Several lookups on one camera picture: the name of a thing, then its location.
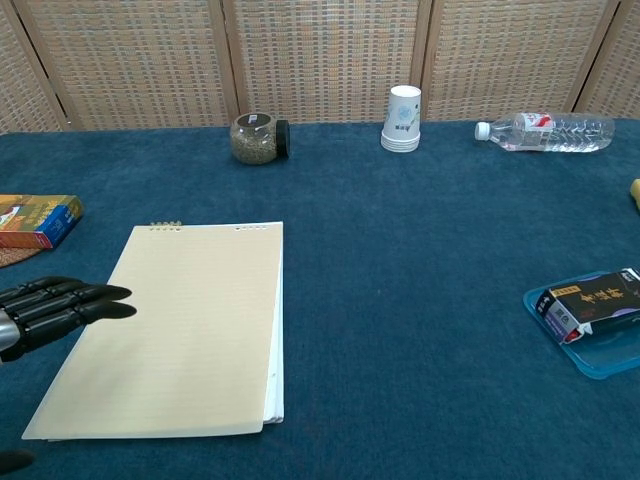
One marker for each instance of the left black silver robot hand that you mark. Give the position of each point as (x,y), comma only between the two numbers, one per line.
(55,310)

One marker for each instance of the cream book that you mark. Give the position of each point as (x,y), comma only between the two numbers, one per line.
(175,325)

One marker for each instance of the round woven brown coaster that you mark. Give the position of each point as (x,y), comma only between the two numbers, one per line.
(15,256)

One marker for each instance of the colourful orange blue carton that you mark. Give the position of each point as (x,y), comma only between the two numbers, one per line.
(40,220)

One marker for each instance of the round metal tin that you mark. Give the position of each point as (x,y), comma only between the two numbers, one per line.
(252,142)

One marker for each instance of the blue felt table cover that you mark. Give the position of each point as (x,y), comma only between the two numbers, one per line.
(400,300)

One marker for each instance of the woven bamboo folding screen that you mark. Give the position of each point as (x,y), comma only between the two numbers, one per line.
(320,55)

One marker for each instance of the stack of white paper cups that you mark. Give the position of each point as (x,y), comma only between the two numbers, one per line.
(401,125)

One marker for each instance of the clear plastic water bottle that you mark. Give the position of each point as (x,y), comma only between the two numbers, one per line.
(560,132)

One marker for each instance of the black box with gold print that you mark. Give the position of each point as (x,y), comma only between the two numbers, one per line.
(595,302)

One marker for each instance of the blue plastic tray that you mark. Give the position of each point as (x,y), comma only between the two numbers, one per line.
(605,357)

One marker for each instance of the yellow sponge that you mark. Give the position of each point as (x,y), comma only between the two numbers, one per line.
(636,196)

